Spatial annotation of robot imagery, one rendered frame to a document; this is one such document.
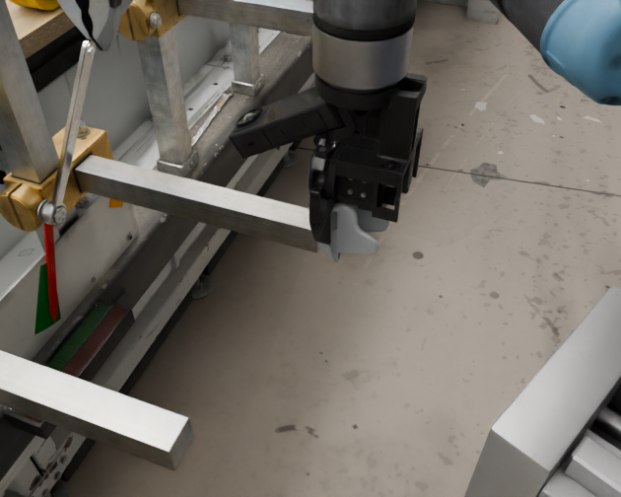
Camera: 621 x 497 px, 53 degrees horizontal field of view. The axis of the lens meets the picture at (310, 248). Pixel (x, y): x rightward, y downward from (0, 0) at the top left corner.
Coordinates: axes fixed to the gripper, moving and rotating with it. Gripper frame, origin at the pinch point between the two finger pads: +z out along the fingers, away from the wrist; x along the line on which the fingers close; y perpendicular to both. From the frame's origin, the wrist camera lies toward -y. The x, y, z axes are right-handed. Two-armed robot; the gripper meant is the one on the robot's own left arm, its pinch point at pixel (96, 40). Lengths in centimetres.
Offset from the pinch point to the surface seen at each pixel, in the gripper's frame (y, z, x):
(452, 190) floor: 120, 101, -25
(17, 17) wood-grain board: 20.0, 10.6, 29.6
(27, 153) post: -6.4, 9.9, 6.4
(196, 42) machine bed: 63, 33, 28
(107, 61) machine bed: 34, 24, 28
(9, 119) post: -6.4, 6.2, 7.0
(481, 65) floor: 208, 101, -19
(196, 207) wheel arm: -2.2, 15.5, -9.4
